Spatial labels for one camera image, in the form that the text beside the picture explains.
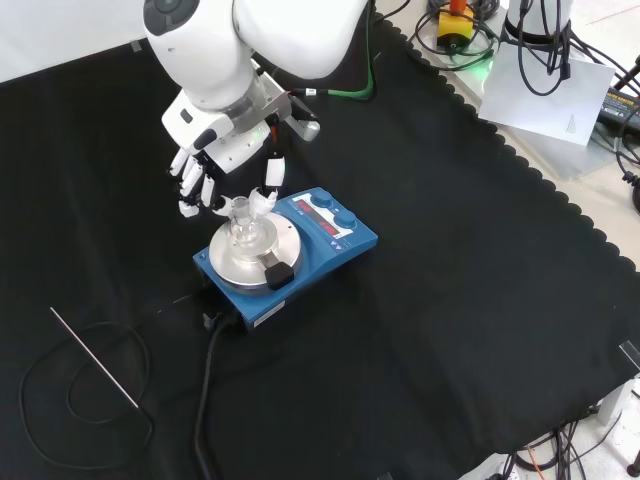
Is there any yellow stop button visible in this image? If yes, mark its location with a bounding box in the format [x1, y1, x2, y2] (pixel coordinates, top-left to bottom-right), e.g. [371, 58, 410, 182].
[436, 0, 476, 54]

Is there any blue heater with steel plate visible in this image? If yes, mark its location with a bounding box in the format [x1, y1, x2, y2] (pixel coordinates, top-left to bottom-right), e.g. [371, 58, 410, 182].
[192, 186, 379, 335]

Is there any black bench cloth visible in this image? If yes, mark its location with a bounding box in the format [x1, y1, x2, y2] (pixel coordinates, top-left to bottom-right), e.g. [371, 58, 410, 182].
[0, 9, 640, 480]

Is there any pale grey board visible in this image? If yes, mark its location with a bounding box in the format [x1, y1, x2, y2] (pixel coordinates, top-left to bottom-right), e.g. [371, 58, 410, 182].
[405, 0, 624, 184]

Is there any white table bracket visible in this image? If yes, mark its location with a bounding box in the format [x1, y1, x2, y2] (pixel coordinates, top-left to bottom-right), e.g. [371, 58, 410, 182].
[597, 373, 640, 427]

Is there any black power adapter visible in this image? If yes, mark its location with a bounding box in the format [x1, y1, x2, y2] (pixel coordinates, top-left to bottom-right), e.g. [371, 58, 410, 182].
[593, 86, 640, 145]

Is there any black cable bundle at base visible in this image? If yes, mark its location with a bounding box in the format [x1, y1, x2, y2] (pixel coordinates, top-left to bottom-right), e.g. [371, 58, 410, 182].
[487, 0, 624, 97]

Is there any white paper sheet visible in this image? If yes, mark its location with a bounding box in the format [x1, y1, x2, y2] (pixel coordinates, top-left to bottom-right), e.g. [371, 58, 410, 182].
[477, 44, 618, 148]

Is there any thick black power cable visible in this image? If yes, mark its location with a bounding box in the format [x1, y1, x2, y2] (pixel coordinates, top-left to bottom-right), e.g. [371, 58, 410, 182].
[193, 312, 242, 480]

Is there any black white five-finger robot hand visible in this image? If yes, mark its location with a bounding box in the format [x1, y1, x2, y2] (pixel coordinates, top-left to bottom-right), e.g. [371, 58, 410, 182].
[160, 93, 288, 219]

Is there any thin steel probe rod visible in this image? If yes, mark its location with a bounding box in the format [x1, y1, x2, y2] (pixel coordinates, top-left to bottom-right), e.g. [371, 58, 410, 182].
[49, 306, 142, 410]

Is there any black floor cable bundle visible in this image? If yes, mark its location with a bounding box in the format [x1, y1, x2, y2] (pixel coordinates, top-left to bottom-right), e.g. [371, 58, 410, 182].
[499, 407, 640, 480]

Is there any black tripod leg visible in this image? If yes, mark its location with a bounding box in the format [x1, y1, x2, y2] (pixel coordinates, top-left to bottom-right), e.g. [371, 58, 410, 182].
[613, 53, 640, 92]

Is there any black cable around stop button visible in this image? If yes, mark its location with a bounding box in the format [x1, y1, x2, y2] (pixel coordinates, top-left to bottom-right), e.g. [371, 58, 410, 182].
[407, 0, 502, 69]

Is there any clear glass round-bottom flask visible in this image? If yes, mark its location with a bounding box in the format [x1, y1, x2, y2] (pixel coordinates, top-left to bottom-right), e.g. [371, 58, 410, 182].
[227, 196, 267, 250]

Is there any green cable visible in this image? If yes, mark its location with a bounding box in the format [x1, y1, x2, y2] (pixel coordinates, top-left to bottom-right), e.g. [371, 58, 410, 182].
[292, 0, 378, 103]

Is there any thin black probe cable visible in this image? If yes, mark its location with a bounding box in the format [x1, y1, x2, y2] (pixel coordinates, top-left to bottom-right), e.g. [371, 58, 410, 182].
[18, 292, 204, 472]

